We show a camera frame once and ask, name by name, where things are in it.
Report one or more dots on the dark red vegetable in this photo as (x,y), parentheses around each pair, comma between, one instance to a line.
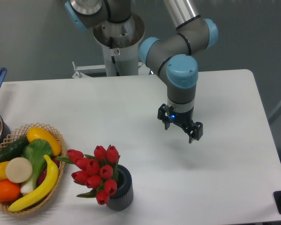
(42,176)

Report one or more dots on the orange fruit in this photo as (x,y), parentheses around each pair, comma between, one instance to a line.
(9,191)

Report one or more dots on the yellow banana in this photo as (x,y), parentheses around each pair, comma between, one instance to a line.
(41,191)

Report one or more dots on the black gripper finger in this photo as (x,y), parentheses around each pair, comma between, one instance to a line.
(165,115)
(194,131)

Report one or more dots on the woven wicker basket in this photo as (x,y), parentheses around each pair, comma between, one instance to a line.
(19,133)

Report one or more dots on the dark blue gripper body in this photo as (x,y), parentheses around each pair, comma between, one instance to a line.
(181,119)

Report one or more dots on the red tulip bouquet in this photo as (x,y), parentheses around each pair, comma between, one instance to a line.
(98,172)

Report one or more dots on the dark green cucumber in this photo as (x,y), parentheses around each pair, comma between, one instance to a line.
(14,149)

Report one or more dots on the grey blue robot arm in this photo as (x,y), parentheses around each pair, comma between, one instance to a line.
(171,59)

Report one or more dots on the green bok choy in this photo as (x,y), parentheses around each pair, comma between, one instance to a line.
(34,153)

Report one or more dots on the beige round disc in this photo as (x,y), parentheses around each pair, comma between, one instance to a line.
(18,170)

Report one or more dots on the dark grey ribbed vase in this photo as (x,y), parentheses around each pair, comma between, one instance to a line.
(123,197)

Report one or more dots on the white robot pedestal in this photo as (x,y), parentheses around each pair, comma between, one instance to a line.
(120,45)

